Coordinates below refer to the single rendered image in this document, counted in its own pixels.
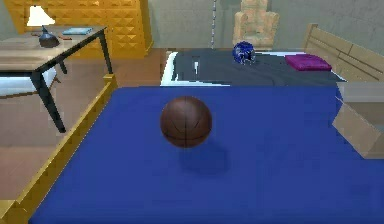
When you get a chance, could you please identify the brown basketball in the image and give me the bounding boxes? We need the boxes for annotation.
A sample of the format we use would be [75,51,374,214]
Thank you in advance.
[159,95,213,149]

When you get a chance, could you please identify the blue patterned ball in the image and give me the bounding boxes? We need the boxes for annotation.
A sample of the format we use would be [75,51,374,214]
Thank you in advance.
[232,40,257,65]

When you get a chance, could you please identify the grey bed with wooden headboard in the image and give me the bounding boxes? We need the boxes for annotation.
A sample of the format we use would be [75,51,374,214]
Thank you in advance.
[160,23,384,88]

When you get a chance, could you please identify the beige armchair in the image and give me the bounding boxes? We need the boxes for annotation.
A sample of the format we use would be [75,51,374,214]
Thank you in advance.
[232,0,280,48]

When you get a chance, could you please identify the yellow studded cupboard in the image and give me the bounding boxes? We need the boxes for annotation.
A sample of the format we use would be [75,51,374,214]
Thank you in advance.
[3,0,154,60]

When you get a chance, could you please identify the purple pillow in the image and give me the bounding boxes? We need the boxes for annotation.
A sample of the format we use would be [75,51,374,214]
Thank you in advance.
[284,53,333,72]

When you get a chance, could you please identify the light blue book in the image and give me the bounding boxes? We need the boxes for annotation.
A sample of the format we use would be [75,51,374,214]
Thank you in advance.
[61,27,94,36]

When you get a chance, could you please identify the wooden table with black legs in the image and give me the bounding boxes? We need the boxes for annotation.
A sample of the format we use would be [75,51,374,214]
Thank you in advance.
[0,25,114,134]

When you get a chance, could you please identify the black lamp with white shade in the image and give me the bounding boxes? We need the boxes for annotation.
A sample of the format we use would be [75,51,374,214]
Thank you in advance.
[26,5,61,49]

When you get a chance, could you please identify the tan cardboard box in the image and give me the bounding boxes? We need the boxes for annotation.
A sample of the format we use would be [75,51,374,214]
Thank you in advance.
[331,81,384,160]

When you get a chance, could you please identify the blue bed with yellow frame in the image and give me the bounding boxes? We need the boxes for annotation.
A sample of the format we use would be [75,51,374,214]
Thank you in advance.
[0,73,384,224]

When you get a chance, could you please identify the grey hanging chain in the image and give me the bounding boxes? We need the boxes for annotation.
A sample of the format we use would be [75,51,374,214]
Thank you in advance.
[210,0,217,50]

